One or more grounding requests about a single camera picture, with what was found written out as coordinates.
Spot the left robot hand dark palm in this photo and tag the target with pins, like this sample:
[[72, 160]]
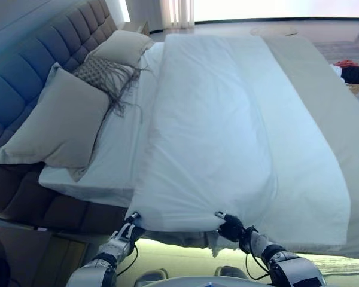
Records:
[[128, 228]]

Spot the right robot hand dark palm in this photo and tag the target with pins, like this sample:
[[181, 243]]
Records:
[[231, 228]]

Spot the white duvet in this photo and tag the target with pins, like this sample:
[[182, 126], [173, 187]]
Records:
[[212, 134]]

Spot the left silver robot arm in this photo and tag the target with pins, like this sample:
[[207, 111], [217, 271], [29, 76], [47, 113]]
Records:
[[107, 254]]

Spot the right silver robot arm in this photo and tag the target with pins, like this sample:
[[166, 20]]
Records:
[[284, 263]]

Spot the brown upholstered bed base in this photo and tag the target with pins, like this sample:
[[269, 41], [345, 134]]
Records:
[[33, 197]]

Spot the beige bed runner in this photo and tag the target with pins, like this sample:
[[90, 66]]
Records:
[[323, 119]]

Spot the wooden nightstand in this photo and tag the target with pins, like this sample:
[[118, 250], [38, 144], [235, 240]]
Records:
[[33, 257]]

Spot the large beige pillow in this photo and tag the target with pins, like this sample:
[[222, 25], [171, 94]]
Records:
[[57, 125]]

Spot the patterned cushion with dark fringe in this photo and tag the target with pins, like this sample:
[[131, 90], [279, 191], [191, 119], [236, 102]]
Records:
[[104, 71]]

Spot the small beige pillow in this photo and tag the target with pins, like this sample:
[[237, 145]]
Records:
[[122, 48]]

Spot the tufted upholstered headboard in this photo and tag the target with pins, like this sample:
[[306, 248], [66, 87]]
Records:
[[27, 59]]

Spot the small wooden side table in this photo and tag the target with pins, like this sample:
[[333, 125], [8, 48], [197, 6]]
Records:
[[142, 27]]

